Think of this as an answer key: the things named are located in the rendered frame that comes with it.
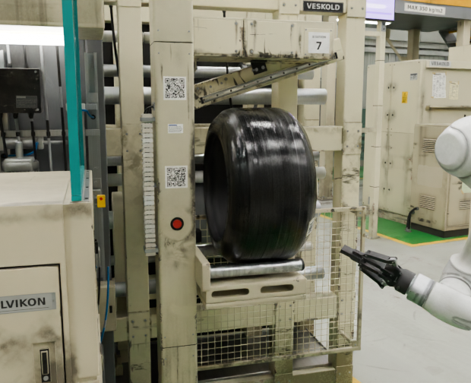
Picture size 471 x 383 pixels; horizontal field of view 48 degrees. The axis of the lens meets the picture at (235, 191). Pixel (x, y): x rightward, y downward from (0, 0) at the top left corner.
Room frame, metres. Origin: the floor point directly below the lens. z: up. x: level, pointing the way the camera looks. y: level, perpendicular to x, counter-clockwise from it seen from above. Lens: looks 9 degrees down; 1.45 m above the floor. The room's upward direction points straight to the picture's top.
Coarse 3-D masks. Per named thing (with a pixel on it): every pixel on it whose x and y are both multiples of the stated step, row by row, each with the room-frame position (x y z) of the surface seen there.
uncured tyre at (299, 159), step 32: (224, 128) 1.76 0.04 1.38; (256, 128) 1.72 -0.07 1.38; (288, 128) 1.75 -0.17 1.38; (224, 160) 2.14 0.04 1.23; (256, 160) 1.65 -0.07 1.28; (288, 160) 1.68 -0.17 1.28; (224, 192) 2.14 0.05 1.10; (256, 192) 1.62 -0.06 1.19; (288, 192) 1.65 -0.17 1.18; (224, 224) 2.08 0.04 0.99; (256, 224) 1.64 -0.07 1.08; (288, 224) 1.67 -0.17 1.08; (224, 256) 1.80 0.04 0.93; (256, 256) 1.73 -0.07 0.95; (288, 256) 1.78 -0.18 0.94
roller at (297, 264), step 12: (228, 264) 1.74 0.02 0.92; (240, 264) 1.74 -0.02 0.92; (252, 264) 1.75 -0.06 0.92; (264, 264) 1.76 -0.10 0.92; (276, 264) 1.77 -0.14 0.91; (288, 264) 1.78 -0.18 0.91; (300, 264) 1.79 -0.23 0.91; (216, 276) 1.71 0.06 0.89; (228, 276) 1.73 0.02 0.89; (240, 276) 1.75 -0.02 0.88
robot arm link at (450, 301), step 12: (432, 288) 1.52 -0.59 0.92; (444, 288) 1.51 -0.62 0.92; (456, 288) 1.52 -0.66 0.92; (468, 288) 1.54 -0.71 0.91; (432, 300) 1.50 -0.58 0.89; (444, 300) 1.48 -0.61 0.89; (456, 300) 1.48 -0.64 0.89; (468, 300) 1.48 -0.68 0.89; (432, 312) 1.51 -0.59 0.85; (444, 312) 1.48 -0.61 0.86; (456, 312) 1.47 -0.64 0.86; (468, 312) 1.46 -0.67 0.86; (456, 324) 1.47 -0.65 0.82; (468, 324) 1.46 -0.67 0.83
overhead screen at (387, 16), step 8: (368, 0) 5.61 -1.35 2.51; (376, 0) 5.65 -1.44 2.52; (384, 0) 5.69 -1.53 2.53; (392, 0) 5.74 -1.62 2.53; (368, 8) 5.61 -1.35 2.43; (376, 8) 5.65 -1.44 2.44; (384, 8) 5.70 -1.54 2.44; (392, 8) 5.74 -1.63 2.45; (368, 16) 5.61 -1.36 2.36; (376, 16) 5.65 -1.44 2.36; (384, 16) 5.70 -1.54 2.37; (392, 16) 5.74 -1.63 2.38
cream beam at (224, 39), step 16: (208, 32) 2.05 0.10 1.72; (224, 32) 2.07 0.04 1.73; (240, 32) 2.08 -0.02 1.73; (256, 32) 2.10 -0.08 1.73; (272, 32) 2.11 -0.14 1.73; (288, 32) 2.13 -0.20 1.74; (304, 32) 2.15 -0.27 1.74; (320, 32) 2.17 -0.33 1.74; (208, 48) 2.05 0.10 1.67; (224, 48) 2.07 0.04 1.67; (240, 48) 2.08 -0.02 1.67; (256, 48) 2.10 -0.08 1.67; (272, 48) 2.12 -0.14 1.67; (288, 48) 2.13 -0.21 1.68; (304, 48) 2.15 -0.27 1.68
